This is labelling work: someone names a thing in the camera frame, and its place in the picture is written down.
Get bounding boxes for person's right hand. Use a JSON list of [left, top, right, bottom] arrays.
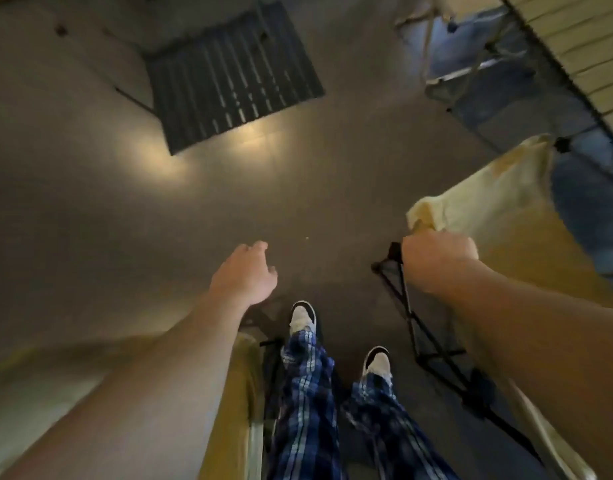
[[401, 229, 480, 295]]

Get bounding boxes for person's left hand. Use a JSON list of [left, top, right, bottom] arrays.
[[208, 240, 279, 308]]

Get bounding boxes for yellow fabric folding chair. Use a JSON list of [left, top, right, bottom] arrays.
[[371, 134, 613, 480], [0, 332, 285, 480]]

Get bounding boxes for person's left forearm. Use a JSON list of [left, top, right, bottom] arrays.
[[1, 294, 252, 480]]

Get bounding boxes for person's right forearm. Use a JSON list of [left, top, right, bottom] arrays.
[[436, 259, 613, 480]]

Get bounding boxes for person's left shoe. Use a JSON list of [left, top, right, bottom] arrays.
[[288, 300, 319, 338]]

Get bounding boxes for person's shoe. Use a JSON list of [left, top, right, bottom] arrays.
[[288, 300, 319, 338], [361, 345, 393, 383]]

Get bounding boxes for person's right shoe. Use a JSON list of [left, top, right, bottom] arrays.
[[361, 345, 393, 383]]

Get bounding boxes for slatted folding table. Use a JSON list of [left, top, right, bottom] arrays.
[[499, 0, 613, 191], [394, 0, 530, 103]]

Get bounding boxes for blue plaid trousers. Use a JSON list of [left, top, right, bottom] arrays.
[[266, 329, 460, 480]]

